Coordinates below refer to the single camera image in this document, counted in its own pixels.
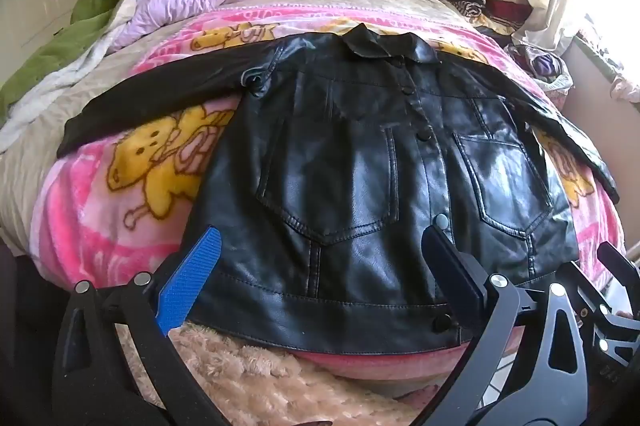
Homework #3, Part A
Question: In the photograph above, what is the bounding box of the beige fluffy cloth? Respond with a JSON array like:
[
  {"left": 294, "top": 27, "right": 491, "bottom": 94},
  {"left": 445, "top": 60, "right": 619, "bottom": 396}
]
[{"left": 112, "top": 321, "right": 481, "bottom": 426}]

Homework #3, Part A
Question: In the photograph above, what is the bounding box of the white basket of clothes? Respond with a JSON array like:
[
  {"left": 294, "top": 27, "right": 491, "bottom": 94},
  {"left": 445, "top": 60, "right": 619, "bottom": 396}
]
[{"left": 505, "top": 43, "right": 575, "bottom": 96}]

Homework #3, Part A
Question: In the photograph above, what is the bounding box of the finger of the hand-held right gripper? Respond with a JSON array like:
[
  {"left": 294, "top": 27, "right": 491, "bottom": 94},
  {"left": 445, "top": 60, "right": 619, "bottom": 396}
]
[
  {"left": 597, "top": 242, "right": 640, "bottom": 293},
  {"left": 567, "top": 260, "right": 626, "bottom": 322}
]

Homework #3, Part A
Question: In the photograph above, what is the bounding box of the pink bear printed blanket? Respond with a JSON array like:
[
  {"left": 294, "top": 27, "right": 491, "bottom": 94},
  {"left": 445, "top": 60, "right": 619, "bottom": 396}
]
[{"left": 30, "top": 3, "right": 628, "bottom": 382}]

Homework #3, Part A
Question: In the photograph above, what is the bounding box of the pink patterned cloth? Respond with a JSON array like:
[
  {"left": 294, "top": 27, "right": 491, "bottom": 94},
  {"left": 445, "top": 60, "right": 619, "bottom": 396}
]
[{"left": 575, "top": 28, "right": 640, "bottom": 104}]

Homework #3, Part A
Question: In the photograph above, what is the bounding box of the green and white fleece blanket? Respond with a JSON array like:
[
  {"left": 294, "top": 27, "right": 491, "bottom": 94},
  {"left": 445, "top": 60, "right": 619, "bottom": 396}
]
[{"left": 0, "top": 0, "right": 146, "bottom": 154}]

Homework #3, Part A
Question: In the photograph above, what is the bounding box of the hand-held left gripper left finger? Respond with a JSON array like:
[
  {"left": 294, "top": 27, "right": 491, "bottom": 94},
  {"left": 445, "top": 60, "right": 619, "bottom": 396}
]
[{"left": 52, "top": 227, "right": 226, "bottom": 426}]

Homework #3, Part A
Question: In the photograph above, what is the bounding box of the black leather jacket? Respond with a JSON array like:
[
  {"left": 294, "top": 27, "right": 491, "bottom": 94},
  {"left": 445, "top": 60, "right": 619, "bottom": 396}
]
[{"left": 56, "top": 24, "right": 621, "bottom": 354}]

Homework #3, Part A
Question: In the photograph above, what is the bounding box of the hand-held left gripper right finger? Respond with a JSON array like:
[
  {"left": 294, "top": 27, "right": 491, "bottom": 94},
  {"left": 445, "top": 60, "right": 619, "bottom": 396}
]
[{"left": 405, "top": 215, "right": 591, "bottom": 426}]

